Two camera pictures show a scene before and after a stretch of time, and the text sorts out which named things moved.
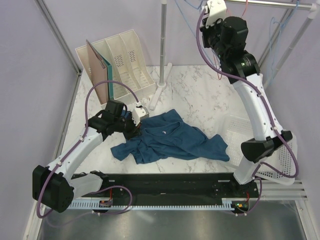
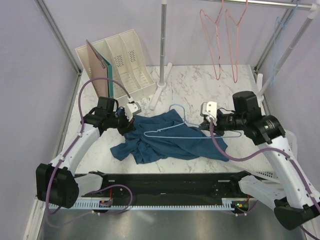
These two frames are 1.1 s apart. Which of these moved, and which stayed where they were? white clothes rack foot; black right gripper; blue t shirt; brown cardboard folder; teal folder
Moved: black right gripper
Stayed: blue t shirt; white clothes rack foot; teal folder; brown cardboard folder
